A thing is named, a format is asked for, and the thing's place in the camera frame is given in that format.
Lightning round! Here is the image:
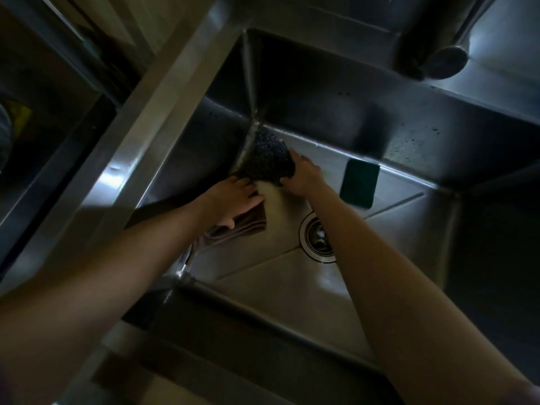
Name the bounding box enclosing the person's left forearm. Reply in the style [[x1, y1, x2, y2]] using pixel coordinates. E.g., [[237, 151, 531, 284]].
[[0, 197, 217, 405]]

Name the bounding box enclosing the stainless steel sink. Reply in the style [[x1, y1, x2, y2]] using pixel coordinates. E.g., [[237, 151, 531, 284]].
[[122, 28, 540, 405]]

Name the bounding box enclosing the round sink drain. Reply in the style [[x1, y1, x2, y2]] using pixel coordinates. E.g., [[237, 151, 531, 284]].
[[299, 211, 337, 264]]

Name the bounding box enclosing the person's right forearm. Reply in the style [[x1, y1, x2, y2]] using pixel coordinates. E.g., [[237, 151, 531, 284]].
[[307, 184, 540, 405]]

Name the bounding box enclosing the steel faucet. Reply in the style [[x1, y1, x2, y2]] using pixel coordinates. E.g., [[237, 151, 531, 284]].
[[397, 0, 500, 81]]

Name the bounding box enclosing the person's right hand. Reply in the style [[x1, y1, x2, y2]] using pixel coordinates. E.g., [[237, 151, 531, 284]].
[[280, 148, 329, 198]]

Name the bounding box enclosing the person's left hand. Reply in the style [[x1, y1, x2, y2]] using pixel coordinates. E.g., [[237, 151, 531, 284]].
[[199, 176, 265, 230]]

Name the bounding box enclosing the dark steel wool scrubber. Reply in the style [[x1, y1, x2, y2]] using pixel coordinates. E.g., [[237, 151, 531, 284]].
[[236, 130, 296, 187]]

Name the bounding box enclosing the brown cloth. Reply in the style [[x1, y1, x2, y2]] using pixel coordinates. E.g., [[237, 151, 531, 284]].
[[192, 203, 268, 254]]

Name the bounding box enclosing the green sponge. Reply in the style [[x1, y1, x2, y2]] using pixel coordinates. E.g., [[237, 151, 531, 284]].
[[339, 158, 380, 210]]

